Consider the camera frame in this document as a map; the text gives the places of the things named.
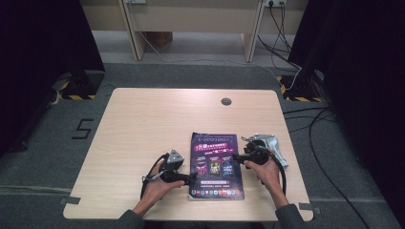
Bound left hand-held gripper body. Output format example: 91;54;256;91
158;149;186;184

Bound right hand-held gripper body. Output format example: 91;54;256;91
241;134;277;166

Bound illustrated magazine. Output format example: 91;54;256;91
187;131;245;201

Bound light blue cloth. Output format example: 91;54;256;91
266;135;290;170

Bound person's left hand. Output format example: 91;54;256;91
132;159;186;218

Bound person's right hand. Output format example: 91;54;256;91
243;155;290;210

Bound black stand base striped tape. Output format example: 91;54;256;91
58;69;106;101
276;70;325;103

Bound grey tape piece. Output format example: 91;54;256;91
58;196;82;206
298;201;323;216

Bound black tape numeral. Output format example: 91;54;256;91
71;117;96;140

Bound black curtain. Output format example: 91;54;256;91
287;0;405;223
0;0;107;158

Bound brown cardboard box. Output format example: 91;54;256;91
144;31;174;50

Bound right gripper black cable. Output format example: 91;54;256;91
266;148;288;196

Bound long black floor cable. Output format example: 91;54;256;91
282;106;372;229

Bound white floor cable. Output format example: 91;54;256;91
137;30;303;91

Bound black socket cables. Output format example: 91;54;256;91
256;0;302;72

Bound white wall socket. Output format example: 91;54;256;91
264;0;288;9

